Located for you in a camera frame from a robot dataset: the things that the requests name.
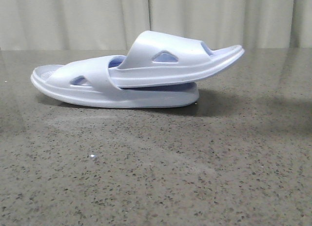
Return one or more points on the light blue slipper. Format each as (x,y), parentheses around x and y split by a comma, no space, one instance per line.
(157,59)
(88,83)

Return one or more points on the beige curtain backdrop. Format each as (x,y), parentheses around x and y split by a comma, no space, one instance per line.
(115,24)

